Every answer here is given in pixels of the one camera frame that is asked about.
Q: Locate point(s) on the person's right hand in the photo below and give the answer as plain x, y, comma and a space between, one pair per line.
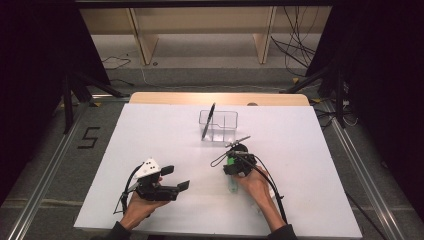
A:
258, 186

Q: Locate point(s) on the black pen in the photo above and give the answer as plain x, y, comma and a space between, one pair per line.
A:
208, 121

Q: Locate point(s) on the aluminium floor rail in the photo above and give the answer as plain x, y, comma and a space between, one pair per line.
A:
366, 180
43, 180

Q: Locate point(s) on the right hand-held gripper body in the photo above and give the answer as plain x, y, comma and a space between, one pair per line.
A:
245, 156

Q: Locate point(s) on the white table sheet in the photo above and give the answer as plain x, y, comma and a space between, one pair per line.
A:
166, 133

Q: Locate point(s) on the wooden shelf unit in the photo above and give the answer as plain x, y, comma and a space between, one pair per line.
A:
200, 20

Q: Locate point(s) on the black tripod stand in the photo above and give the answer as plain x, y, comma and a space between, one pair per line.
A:
68, 106
339, 100

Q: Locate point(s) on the clear plastic organizer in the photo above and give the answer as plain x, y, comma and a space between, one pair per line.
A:
223, 131

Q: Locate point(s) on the black curtain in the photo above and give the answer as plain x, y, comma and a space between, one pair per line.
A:
383, 83
33, 83

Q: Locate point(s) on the person's left hand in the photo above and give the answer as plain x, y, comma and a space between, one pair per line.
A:
140, 210

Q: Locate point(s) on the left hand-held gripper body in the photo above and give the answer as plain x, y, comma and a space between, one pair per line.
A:
148, 168

